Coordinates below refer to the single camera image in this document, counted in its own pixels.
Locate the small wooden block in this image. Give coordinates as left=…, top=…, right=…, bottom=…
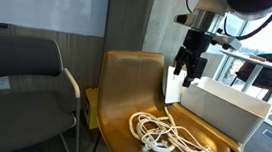
left=249, top=54, right=267, bottom=63

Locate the flat white basket lid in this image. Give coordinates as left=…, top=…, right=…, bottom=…
left=160, top=65, right=189, bottom=107

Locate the grey office chair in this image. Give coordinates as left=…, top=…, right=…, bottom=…
left=0, top=33, right=90, bottom=152

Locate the black jacket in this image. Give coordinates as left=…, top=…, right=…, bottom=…
left=234, top=50, right=272, bottom=91

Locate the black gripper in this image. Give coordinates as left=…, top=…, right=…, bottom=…
left=171, top=28, right=214, bottom=91

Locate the white plastic basket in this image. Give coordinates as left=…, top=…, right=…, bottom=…
left=176, top=74, right=272, bottom=147

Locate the white wall outlet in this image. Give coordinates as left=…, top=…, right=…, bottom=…
left=0, top=75, right=12, bottom=92

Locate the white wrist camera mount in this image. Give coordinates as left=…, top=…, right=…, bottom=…
left=173, top=11, right=197, bottom=27

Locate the white round table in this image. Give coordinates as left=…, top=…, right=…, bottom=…
left=215, top=48, right=272, bottom=97

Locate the yellow floor box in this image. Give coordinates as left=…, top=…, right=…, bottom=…
left=81, top=85, right=105, bottom=132

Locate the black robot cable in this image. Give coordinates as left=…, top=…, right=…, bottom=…
left=221, top=0, right=272, bottom=45

